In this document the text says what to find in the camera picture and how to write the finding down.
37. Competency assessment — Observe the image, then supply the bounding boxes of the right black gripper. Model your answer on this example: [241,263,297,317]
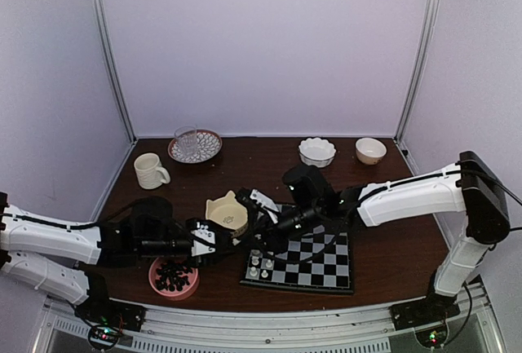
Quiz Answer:
[239,202,322,256]

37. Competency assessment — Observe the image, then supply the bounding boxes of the cream cat-ear bowl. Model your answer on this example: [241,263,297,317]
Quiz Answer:
[206,190,248,237]

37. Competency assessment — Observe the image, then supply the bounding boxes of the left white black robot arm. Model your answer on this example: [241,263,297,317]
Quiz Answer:
[1,193,237,324]

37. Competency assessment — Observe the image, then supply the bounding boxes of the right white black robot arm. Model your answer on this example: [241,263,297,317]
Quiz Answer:
[244,151,511,322]

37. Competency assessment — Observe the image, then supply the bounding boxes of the pile of black chess pieces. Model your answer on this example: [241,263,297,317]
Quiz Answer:
[155,263,193,292]

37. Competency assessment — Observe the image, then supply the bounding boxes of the white scalloped dish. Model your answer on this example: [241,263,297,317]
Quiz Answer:
[298,138,337,168]

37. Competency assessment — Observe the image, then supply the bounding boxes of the black white chessboard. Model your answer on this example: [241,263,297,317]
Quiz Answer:
[240,224,355,295]

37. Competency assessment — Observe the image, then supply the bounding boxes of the cream ribbed mug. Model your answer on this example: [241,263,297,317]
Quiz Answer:
[134,152,170,190]

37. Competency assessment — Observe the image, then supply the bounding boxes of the pink cat-ear bowl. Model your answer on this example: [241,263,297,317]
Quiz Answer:
[148,258,200,301]

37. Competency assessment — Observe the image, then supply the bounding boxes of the small cream bowl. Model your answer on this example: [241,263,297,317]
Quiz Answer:
[355,137,387,165]

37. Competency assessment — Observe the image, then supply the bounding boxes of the clear drinking glass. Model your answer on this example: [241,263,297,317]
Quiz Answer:
[175,126,197,157]

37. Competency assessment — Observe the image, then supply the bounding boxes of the patterned ceramic plate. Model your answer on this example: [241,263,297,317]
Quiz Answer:
[167,130,223,164]

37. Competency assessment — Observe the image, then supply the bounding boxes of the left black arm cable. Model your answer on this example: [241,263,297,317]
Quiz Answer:
[93,201,139,227]

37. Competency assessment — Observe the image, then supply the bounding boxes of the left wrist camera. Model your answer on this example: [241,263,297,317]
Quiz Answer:
[186,219,216,257]

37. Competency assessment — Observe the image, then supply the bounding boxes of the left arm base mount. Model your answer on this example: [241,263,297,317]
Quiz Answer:
[74,299,146,332]

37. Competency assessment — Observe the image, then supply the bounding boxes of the aluminium front rail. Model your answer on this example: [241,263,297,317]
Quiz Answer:
[34,283,507,353]

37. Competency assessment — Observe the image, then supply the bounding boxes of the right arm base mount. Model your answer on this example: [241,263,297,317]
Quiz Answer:
[390,298,461,330]

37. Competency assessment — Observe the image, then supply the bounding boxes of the right aluminium frame post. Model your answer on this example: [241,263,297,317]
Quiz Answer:
[394,0,440,144]

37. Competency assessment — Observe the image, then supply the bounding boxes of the aluminium frame post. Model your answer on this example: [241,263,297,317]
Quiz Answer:
[394,0,440,144]
[92,0,137,143]

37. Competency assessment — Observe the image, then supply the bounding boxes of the left aluminium frame post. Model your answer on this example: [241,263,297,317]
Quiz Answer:
[92,0,137,143]

